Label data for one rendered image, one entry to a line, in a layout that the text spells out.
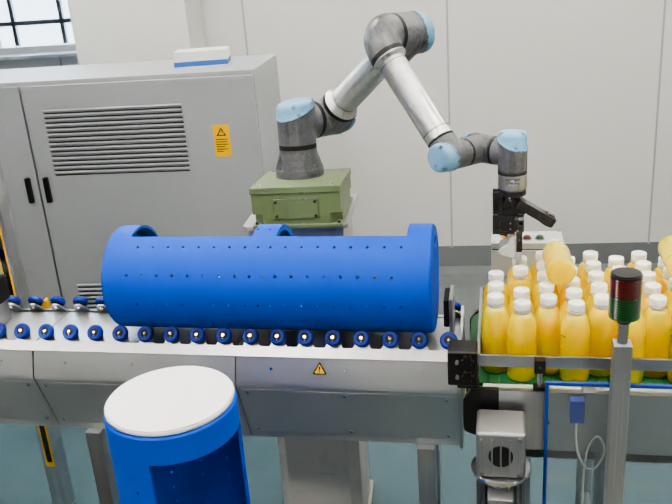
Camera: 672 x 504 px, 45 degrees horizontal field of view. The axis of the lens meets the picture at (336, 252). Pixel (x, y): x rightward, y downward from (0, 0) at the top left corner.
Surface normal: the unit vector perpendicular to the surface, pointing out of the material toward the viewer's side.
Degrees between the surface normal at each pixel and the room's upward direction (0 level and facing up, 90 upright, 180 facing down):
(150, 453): 90
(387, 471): 0
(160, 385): 0
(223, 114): 90
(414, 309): 100
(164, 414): 0
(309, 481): 90
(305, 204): 90
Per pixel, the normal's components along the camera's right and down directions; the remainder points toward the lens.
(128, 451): -0.47, 0.34
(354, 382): -0.20, 0.03
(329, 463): -0.13, 0.36
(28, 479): -0.07, -0.93
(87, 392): -0.13, 0.66
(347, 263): -0.19, -0.28
